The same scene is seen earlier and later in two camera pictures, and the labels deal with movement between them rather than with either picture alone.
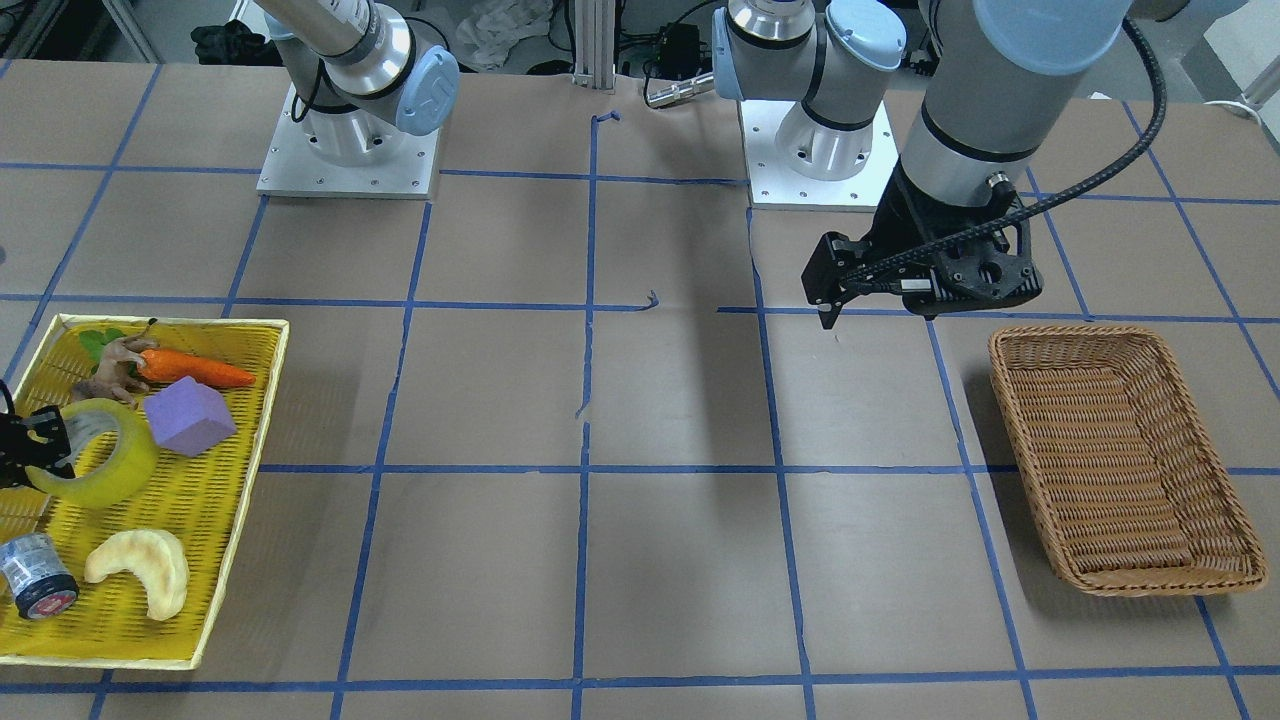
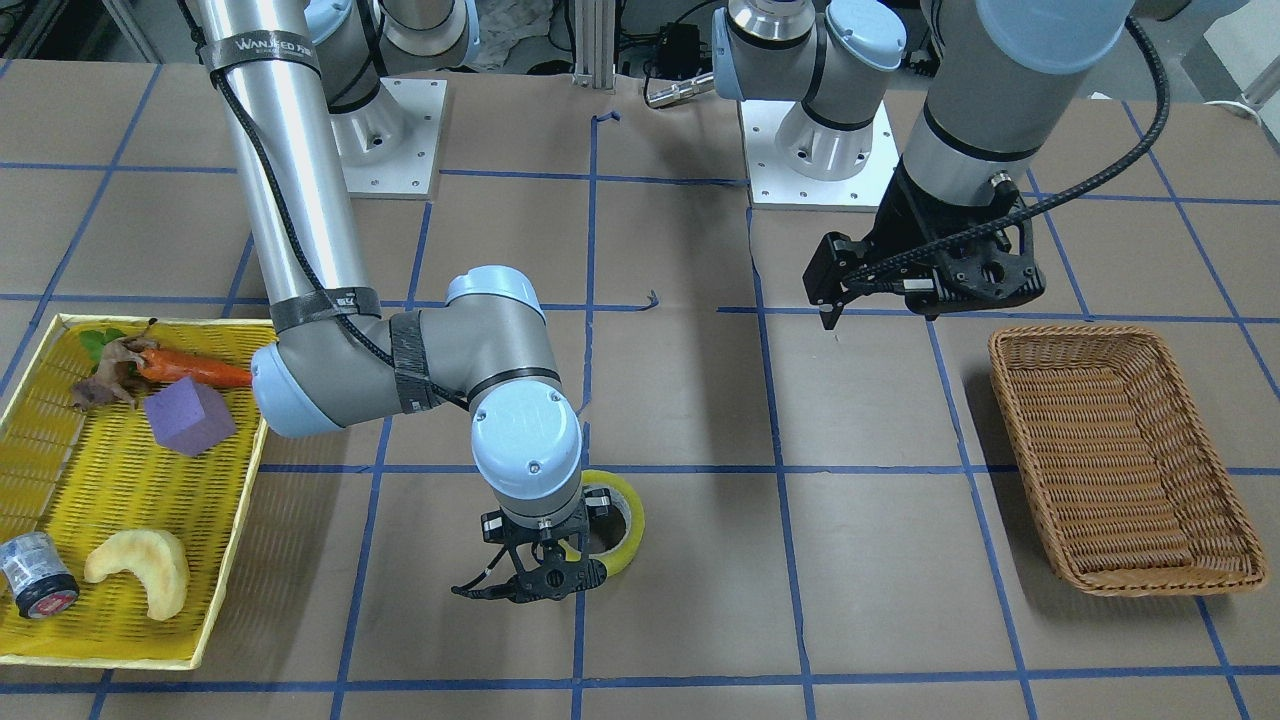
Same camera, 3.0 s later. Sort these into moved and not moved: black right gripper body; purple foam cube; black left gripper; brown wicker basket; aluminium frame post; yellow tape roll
Moved: yellow tape roll; black right gripper body
Not moved: brown wicker basket; black left gripper; aluminium frame post; purple foam cube
